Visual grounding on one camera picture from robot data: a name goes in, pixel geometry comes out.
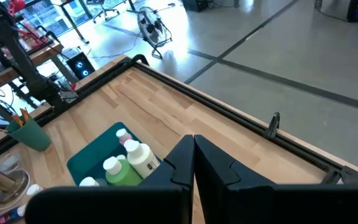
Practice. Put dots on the teal plastic bin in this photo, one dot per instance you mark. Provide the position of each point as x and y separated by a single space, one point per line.
95 155

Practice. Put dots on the black computer with blue fans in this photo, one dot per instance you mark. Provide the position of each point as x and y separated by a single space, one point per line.
80 66

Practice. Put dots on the green plastic cup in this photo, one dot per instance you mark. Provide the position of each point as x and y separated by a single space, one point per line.
31 135

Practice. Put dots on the metal bowl with tool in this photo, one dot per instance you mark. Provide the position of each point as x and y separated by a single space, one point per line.
2 183

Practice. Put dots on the black office chair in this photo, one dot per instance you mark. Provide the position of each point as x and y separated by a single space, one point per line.
104 11

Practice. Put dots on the small orange paint bottle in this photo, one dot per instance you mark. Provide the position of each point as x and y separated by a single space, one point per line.
123 136

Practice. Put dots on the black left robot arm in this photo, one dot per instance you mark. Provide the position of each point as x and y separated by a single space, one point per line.
26 62

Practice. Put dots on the large white paint bottle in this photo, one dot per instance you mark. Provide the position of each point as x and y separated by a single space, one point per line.
141 160

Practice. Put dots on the black floor box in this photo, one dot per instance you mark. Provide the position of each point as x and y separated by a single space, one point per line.
196 3

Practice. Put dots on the black aluminium table frame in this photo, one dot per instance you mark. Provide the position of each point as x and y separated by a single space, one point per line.
228 114

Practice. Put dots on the wooden workbench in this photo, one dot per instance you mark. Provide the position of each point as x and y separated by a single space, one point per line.
11 73

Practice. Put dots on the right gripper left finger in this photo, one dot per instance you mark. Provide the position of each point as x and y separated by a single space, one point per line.
120 205

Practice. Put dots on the small blue paint bottle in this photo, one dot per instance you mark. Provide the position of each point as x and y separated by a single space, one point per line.
8 215

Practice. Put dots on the black floor fan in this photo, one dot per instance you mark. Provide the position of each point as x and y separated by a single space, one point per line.
154 29

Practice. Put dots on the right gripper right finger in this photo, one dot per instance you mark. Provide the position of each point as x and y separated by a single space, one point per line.
291 205

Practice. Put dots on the black frame clamp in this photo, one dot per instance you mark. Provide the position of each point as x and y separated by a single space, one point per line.
273 124

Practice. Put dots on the large green paint bottle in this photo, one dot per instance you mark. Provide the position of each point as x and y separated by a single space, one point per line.
121 175

